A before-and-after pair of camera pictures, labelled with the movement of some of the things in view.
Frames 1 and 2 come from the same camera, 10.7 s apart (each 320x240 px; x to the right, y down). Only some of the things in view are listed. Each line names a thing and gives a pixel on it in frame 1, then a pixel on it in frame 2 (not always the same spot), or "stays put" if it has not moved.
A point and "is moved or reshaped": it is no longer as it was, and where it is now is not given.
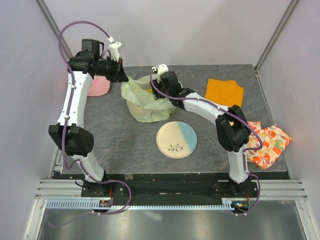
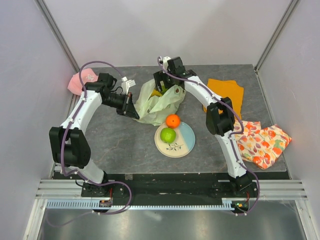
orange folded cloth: x=226 y=92 stays put
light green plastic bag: x=141 y=102 is moved or reshaped
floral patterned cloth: x=275 y=139 stays put
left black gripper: x=119 y=75 -> x=127 y=108
